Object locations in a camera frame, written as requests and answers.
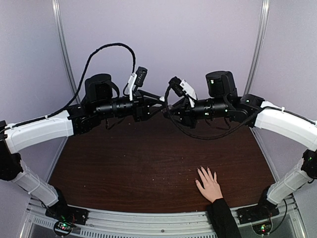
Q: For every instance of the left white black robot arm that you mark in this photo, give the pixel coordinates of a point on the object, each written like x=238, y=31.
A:
x=97, y=105

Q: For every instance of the left aluminium corner post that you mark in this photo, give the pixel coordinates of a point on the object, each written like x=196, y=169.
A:
x=63, y=46

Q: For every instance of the black sleeved forearm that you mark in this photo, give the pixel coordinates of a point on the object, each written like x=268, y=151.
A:
x=221, y=219

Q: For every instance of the green circuit board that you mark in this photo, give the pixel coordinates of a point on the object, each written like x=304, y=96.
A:
x=262, y=229
x=63, y=228

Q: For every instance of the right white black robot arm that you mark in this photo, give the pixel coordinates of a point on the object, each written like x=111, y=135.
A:
x=252, y=111

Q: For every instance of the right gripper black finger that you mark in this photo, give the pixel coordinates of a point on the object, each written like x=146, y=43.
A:
x=173, y=118
x=177, y=105

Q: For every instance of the right green circuit board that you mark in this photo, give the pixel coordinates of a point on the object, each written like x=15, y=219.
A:
x=262, y=229

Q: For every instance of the aluminium front rail frame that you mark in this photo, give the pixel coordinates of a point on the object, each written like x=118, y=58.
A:
x=109, y=224

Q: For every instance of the person's bare hand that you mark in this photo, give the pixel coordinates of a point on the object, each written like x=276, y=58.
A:
x=208, y=185

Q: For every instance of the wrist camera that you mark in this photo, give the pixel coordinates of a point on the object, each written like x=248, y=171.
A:
x=135, y=82
x=183, y=88

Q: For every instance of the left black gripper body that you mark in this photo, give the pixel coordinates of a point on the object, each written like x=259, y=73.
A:
x=138, y=112

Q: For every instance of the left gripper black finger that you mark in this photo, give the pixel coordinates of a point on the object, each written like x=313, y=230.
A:
x=153, y=108
x=148, y=94

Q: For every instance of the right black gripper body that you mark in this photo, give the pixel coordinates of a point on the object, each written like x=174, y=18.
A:
x=191, y=121

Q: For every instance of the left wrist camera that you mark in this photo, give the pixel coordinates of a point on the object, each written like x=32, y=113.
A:
x=135, y=82

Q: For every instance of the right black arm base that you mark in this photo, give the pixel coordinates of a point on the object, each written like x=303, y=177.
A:
x=261, y=211

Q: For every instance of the right aluminium corner post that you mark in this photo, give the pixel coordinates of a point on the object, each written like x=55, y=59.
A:
x=263, y=20

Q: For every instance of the purple nail polish bottle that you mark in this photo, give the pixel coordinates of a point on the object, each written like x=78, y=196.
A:
x=165, y=109

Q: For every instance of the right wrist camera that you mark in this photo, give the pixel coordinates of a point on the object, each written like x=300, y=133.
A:
x=183, y=88

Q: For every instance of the aluminium corner post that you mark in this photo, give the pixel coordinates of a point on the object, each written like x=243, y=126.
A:
x=63, y=46
x=263, y=20

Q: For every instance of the left green circuit board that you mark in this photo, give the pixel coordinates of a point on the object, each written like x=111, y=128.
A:
x=63, y=228

